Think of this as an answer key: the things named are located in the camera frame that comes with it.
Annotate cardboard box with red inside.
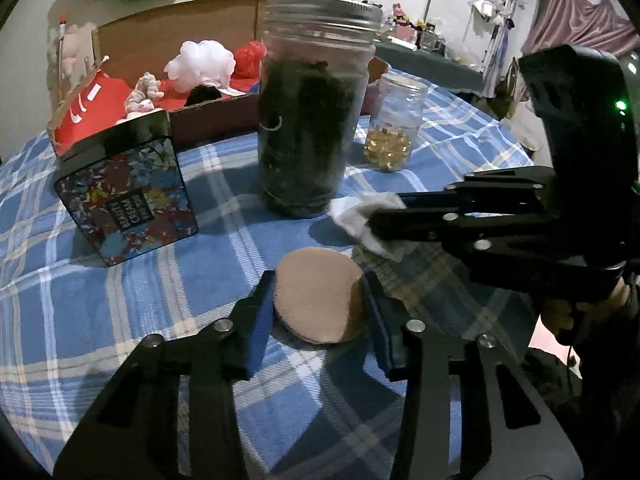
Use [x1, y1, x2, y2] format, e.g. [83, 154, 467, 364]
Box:
[47, 0, 392, 159]

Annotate black scrunchie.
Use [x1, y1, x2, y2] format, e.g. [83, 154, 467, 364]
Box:
[185, 85, 224, 107]

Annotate pink plush toy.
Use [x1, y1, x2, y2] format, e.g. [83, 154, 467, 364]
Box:
[49, 23, 97, 79]

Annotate pink curtain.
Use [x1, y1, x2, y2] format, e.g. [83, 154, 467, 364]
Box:
[521, 0, 637, 62]

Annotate person's right forearm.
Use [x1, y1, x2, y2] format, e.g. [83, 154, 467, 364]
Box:
[520, 305, 640, 480]

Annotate background shelf clutter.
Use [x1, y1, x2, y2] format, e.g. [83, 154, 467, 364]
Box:
[375, 1, 453, 53]

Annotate blue plaid tablecloth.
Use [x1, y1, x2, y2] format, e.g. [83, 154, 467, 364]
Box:
[0, 67, 587, 480]

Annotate white refrigerator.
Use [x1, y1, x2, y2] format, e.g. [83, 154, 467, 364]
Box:
[429, 0, 497, 57]

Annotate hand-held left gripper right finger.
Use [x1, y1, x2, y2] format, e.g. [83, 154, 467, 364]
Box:
[361, 271, 584, 480]

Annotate small jar with golden capsules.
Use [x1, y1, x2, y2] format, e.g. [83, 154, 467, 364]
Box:
[363, 72, 430, 174]

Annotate white cloth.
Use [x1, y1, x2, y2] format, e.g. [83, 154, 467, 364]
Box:
[329, 192, 409, 262]

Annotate person's right hand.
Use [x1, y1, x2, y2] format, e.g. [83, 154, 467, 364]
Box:
[541, 280, 633, 346]

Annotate large jar with dark contents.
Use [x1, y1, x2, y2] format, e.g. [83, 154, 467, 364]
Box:
[255, 0, 384, 220]

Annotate white stick with orange tip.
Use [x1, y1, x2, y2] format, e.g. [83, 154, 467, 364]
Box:
[55, 12, 69, 107]

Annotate pale pink bath loofah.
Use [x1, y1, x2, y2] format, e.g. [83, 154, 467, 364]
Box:
[163, 40, 237, 95]

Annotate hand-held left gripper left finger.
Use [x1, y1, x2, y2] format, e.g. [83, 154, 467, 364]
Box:
[52, 269, 277, 480]

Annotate cream knitted scrunchie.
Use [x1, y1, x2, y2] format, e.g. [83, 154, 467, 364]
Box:
[124, 72, 165, 111]

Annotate floral tin box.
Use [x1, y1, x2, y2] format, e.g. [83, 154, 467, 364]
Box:
[53, 110, 200, 267]

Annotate tan round powder puff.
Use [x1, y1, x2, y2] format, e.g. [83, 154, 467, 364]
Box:
[272, 247, 369, 345]

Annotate red bath loofah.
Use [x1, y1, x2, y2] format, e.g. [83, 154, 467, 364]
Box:
[230, 40, 269, 81]

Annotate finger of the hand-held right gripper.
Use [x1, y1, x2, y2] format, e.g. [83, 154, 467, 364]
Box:
[369, 209, 627, 304]
[396, 166, 557, 218]

